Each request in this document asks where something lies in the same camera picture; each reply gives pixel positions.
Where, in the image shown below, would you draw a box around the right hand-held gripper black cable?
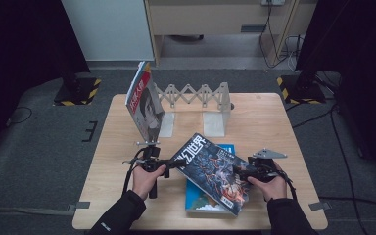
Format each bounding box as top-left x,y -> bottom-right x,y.
274,167 -> 299,202

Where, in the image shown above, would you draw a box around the dark round base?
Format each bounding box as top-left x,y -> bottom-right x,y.
168,34 -> 206,42

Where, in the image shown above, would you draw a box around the grey extendable metal book rack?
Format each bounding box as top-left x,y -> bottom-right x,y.
152,81 -> 235,138

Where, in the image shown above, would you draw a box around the black stand yellow striped base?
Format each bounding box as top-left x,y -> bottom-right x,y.
276,48 -> 327,106
53,58 -> 103,108

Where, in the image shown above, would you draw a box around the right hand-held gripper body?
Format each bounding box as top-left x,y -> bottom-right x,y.
247,148 -> 289,184

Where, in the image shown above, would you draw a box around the grey tape strip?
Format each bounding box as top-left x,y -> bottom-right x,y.
67,201 -> 92,212
307,201 -> 333,212

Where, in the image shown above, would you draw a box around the light wooden desk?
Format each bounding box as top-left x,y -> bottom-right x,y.
143,0 -> 319,67

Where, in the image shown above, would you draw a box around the black hanging cable bundle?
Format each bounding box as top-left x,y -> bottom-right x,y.
258,4 -> 306,71

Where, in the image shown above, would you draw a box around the person's left hand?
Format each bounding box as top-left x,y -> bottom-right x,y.
131,164 -> 167,201

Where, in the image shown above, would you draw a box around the grey portrait magazine red band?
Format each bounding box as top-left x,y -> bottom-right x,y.
124,60 -> 166,145

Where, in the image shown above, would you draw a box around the thick blue book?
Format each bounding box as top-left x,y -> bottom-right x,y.
184,143 -> 236,215

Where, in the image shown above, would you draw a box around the white cabinet panel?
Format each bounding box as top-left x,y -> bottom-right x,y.
60,0 -> 155,63

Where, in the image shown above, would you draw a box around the hand-held gripper black cable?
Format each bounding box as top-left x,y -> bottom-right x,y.
274,167 -> 299,202
121,147 -> 149,198

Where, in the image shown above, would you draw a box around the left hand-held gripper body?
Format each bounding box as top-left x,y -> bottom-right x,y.
135,139 -> 170,200

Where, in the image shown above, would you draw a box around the thin black looped floor cable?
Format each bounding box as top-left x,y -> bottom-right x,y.
5,106 -> 34,127

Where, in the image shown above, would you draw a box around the left hand-held gripper black cable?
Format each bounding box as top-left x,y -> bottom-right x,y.
121,147 -> 149,198

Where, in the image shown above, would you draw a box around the dark illustrated magazine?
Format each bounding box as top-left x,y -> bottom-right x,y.
170,132 -> 259,217

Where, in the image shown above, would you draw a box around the person's right hand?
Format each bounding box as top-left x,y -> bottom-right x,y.
247,162 -> 289,202

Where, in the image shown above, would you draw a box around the long black floor cable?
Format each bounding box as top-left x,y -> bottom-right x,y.
328,103 -> 370,235

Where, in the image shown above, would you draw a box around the black curtain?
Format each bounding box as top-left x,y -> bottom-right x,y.
0,0 -> 91,165
295,0 -> 376,179

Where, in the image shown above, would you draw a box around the black tape floor mark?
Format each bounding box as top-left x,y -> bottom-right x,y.
80,120 -> 99,143

